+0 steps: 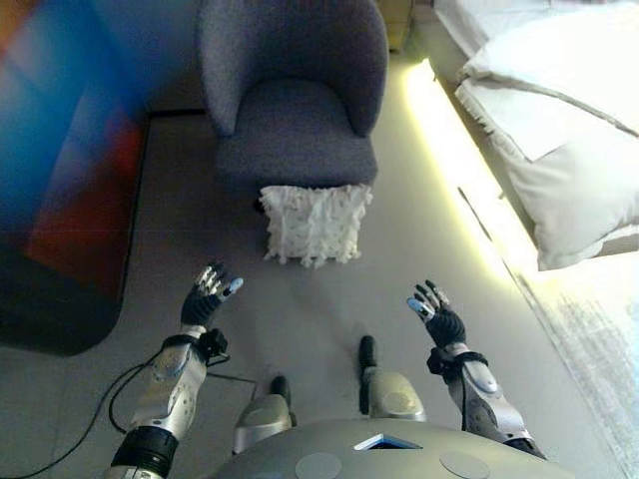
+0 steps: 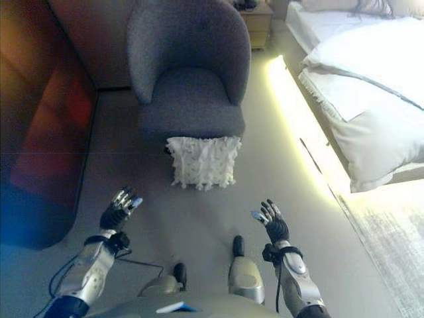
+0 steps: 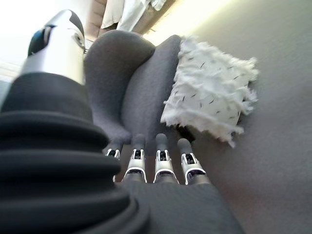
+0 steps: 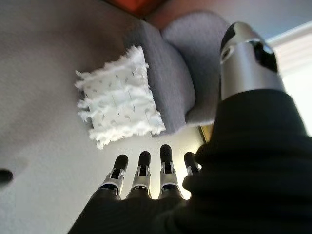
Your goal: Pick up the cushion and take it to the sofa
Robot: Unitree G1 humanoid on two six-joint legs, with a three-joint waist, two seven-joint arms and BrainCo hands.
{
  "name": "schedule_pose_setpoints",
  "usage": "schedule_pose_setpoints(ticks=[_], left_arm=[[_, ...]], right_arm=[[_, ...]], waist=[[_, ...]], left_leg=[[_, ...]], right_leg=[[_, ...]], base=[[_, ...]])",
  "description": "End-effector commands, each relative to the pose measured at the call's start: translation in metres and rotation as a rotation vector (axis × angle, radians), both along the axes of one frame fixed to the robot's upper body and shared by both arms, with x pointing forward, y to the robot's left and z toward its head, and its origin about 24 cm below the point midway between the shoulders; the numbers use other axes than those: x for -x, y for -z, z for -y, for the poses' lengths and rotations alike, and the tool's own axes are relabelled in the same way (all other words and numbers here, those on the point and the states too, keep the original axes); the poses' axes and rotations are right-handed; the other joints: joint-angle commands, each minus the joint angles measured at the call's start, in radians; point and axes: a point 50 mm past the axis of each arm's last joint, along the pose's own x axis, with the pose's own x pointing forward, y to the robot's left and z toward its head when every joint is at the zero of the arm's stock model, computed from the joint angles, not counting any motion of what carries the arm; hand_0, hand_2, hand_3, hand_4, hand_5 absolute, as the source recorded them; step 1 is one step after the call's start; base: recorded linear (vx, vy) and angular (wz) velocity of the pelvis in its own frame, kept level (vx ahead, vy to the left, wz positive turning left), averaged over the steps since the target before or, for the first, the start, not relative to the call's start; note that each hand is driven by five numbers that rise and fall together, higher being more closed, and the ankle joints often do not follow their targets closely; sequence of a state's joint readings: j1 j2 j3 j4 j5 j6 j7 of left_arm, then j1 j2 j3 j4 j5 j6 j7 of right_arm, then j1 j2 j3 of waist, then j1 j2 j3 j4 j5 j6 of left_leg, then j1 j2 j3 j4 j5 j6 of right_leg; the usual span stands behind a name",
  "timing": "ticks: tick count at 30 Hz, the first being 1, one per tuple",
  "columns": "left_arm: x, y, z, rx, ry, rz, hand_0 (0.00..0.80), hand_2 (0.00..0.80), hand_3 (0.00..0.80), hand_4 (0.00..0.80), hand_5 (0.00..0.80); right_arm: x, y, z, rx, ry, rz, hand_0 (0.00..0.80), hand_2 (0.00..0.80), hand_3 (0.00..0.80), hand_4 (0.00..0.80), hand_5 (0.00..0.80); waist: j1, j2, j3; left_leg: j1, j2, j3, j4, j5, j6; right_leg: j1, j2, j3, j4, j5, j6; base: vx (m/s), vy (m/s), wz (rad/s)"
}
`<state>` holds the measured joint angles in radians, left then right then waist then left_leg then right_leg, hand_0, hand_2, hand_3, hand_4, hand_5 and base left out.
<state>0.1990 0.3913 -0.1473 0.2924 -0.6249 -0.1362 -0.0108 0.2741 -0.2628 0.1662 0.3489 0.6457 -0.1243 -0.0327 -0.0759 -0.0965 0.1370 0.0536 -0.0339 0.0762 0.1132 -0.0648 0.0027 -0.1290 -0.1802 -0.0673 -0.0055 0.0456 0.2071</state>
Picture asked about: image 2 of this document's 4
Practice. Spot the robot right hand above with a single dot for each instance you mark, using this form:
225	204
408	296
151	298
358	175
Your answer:
277	228

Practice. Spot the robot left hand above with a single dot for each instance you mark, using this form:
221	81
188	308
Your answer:
114	215

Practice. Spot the white tasselled cushion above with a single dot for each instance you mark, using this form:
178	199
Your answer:
205	162

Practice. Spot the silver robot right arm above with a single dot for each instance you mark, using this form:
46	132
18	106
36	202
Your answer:
301	281

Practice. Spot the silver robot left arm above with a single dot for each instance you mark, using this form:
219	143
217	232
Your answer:
89	275

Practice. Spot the silver robot torso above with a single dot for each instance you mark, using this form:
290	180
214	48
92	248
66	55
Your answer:
205	308

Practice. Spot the grey patterned rug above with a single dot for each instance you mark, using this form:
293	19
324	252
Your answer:
397	251

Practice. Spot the grey fabric armchair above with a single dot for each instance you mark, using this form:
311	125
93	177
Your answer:
189	99

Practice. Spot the white fringed blanket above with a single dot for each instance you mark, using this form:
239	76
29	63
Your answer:
324	92

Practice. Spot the bed with white bedding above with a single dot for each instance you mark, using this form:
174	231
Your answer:
381	109

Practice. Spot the wooden nightstand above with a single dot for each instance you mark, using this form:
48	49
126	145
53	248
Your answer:
257	26

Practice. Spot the dark small item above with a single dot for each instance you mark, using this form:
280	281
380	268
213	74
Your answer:
245	4

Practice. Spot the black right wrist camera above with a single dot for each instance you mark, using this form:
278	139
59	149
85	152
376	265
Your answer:
271	254

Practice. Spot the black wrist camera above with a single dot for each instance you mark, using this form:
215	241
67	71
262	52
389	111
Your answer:
271	254
121	242

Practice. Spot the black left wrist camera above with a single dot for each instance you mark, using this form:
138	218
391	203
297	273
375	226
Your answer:
121	242

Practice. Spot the beige bed frame with light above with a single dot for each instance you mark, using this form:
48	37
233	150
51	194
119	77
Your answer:
298	99

